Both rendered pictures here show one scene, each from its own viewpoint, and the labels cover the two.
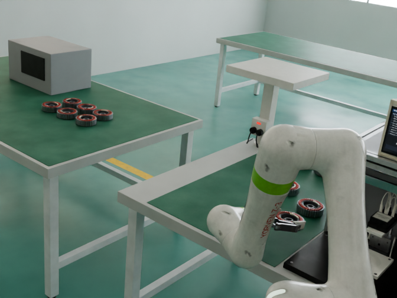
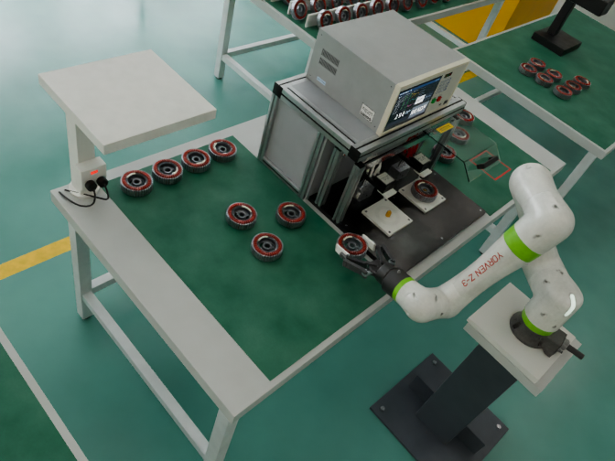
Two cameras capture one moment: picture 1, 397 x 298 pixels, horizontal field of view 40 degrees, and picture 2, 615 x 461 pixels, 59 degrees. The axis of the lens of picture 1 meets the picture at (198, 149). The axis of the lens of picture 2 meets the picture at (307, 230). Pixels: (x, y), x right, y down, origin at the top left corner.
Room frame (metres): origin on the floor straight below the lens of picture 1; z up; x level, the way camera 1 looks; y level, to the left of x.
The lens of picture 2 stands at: (2.07, 0.98, 2.20)
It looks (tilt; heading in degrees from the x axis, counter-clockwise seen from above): 45 degrees down; 264
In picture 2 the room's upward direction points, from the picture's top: 20 degrees clockwise
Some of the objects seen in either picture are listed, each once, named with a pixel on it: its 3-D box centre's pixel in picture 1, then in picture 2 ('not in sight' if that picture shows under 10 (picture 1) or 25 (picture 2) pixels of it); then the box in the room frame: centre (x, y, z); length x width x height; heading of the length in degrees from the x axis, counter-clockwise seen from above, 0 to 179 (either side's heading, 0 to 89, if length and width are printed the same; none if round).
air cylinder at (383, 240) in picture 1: (381, 239); (362, 189); (1.75, -0.71, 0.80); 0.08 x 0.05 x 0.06; 53
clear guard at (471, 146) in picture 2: not in sight; (456, 142); (1.46, -0.87, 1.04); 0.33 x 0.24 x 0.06; 143
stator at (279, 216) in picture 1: (288, 221); (351, 246); (1.77, -0.36, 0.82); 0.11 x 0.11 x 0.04
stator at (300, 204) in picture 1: (309, 207); (290, 214); (2.01, -0.48, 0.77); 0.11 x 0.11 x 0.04
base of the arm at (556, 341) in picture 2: not in sight; (547, 336); (1.03, -0.23, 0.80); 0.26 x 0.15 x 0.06; 151
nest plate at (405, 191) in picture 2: not in sight; (422, 195); (1.49, -0.81, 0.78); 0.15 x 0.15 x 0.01; 53
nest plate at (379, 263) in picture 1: (364, 260); (387, 216); (1.64, -0.62, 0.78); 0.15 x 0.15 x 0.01; 53
